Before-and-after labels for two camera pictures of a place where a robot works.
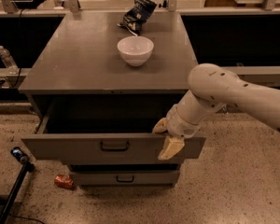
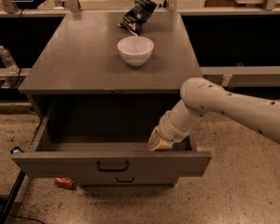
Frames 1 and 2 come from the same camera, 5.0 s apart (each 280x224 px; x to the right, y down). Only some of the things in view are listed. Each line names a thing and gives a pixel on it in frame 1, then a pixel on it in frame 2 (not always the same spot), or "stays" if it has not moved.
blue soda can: x=18 y=153 stays
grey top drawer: x=107 y=131 -> x=108 y=156
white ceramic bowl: x=135 y=50 stays
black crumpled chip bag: x=142 y=10 stays
